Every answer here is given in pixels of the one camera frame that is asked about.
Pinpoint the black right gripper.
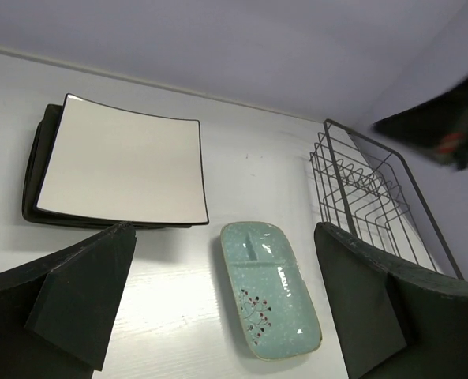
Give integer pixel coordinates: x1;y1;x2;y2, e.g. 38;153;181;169
372;74;468;171

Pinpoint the teal green square plate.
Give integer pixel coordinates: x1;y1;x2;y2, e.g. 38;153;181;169
20;103;195;231

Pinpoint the white round plate black rim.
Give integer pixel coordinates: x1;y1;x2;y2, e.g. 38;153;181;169
34;93;211;227

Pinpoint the light blue patterned plate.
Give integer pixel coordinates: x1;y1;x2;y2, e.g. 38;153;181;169
220;221;322;361

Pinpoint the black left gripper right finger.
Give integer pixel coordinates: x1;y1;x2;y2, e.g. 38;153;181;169
314;223;468;378

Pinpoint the grey wire dish rack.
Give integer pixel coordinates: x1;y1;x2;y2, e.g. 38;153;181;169
309;119;463;279

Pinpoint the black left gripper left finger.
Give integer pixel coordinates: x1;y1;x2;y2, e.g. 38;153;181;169
0;223;137;378

